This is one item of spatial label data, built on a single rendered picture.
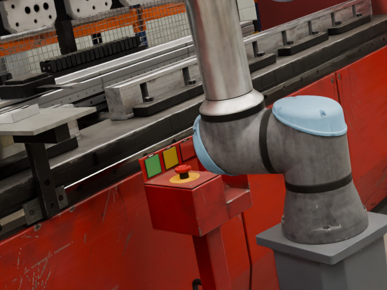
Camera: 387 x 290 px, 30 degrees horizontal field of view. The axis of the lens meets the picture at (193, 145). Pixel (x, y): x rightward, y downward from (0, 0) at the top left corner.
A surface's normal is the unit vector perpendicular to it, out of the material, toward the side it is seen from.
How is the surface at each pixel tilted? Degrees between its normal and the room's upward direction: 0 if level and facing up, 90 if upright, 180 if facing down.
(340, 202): 72
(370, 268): 90
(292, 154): 95
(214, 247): 90
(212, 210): 90
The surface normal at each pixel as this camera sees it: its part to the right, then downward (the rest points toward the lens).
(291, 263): -0.76, 0.30
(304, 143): -0.40, 0.30
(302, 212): -0.62, 0.00
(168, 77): 0.79, 0.01
